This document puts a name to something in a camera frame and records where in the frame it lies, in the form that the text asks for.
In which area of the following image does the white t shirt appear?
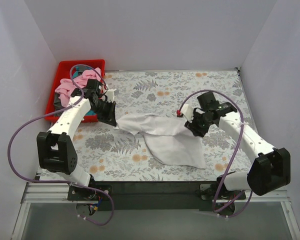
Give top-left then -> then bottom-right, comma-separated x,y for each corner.
116,113 -> 206,169

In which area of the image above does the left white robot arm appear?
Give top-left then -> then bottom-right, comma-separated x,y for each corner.
36,79 -> 117,200

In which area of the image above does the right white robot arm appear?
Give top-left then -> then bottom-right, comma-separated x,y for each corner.
177,90 -> 291,199

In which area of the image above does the floral table mat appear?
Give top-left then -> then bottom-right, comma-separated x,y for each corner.
73,71 -> 255,181

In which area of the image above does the pink t shirt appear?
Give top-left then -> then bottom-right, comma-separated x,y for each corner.
54,66 -> 103,110

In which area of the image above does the teal t shirt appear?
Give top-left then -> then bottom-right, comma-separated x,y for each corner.
72,69 -> 99,117

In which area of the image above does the grey t shirt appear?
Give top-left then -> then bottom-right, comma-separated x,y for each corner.
53,78 -> 77,111

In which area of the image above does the red plastic bin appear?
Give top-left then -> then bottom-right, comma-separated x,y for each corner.
44,59 -> 106,123

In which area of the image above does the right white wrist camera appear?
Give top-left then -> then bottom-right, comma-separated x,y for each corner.
176,104 -> 194,123

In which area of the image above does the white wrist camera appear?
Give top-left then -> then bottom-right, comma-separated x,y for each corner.
104,88 -> 117,103
176,104 -> 194,123

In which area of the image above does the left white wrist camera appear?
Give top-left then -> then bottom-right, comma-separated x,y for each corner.
104,88 -> 117,103

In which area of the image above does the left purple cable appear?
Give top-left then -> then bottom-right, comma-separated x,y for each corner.
6,64 -> 115,226

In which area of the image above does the purple cable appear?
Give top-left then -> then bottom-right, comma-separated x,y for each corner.
178,89 -> 254,219
6,64 -> 115,226

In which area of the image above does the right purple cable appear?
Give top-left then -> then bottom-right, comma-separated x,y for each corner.
178,89 -> 254,219

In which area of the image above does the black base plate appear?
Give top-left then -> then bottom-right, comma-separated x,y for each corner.
67,180 -> 248,212

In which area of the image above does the aluminium rail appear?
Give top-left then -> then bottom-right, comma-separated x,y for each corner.
21,183 -> 291,203

